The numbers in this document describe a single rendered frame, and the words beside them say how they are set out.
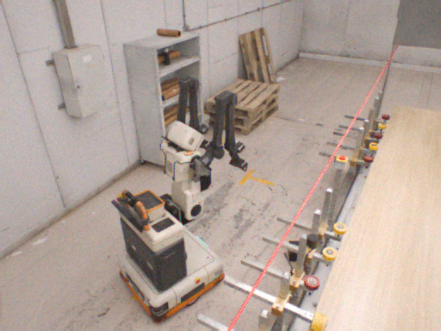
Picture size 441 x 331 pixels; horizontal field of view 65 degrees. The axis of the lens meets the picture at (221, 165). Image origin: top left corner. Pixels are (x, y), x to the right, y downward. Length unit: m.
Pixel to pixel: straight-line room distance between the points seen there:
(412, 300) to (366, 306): 0.24
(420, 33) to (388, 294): 1.74
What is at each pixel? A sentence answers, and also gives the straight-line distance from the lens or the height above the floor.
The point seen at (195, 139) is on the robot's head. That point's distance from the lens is 2.38.
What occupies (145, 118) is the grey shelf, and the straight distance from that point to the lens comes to 4.36.
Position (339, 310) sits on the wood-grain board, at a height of 0.90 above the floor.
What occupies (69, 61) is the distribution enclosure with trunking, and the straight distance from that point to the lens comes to 3.48.
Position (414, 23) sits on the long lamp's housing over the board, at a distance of 0.43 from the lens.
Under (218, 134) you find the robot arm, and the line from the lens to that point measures 2.30.
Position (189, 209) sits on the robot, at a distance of 2.62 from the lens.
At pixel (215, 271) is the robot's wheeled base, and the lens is 2.91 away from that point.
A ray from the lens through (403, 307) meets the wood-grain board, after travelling 2.04.
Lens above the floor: 2.39
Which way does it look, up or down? 31 degrees down
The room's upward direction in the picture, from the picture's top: 1 degrees counter-clockwise
